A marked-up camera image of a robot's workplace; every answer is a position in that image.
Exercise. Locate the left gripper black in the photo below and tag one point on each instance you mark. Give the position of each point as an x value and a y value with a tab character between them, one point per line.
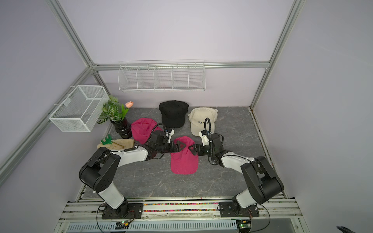
177	146

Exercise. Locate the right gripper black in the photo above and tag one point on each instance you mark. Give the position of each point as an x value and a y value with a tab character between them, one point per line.
199	146

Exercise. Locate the pink cap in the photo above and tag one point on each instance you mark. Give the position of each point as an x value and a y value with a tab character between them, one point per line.
141	129
184	162

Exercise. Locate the black cap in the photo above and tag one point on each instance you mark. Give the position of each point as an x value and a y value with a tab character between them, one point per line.
173	113

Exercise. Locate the cream cap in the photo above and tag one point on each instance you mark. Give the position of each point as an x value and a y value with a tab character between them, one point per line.
197	119

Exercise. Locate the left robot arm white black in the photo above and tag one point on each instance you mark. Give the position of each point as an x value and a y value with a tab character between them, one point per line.
99	171

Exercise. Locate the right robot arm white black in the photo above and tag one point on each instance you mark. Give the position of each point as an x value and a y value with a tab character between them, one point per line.
261	179

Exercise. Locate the black plant pot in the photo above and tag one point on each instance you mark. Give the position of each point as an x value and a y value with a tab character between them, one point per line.
123	128

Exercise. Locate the pink tulip flower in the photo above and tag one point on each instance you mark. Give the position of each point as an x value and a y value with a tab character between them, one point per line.
129	104

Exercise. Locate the small green toy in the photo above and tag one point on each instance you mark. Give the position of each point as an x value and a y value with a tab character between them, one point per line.
107	140

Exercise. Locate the green artificial plant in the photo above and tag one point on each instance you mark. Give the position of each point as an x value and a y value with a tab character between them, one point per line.
113	110

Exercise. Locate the green circuit board right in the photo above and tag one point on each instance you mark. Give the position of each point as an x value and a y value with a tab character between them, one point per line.
243	225

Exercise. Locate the green circuit board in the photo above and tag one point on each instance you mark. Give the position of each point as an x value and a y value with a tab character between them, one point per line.
122	225
243	225

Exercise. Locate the green circuit board left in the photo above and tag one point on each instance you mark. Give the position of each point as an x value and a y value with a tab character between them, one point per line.
122	225

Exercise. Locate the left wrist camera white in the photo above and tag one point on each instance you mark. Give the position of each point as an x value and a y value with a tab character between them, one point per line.
169	133

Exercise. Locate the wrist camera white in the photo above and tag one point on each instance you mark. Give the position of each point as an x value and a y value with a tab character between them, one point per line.
204	137
169	133

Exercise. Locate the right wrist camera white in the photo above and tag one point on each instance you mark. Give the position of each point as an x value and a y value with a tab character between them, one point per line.
204	137

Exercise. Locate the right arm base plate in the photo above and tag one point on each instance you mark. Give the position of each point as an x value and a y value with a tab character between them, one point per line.
233	209

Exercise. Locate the long white wire shelf basket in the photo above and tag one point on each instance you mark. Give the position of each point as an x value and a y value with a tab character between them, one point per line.
162	75

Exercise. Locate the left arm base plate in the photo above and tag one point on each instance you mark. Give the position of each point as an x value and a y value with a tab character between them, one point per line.
125	211

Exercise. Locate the white slotted cable duct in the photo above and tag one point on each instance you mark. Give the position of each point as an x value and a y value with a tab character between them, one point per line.
154	226

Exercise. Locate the white wire cube basket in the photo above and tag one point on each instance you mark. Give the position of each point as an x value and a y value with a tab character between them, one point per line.
80	110

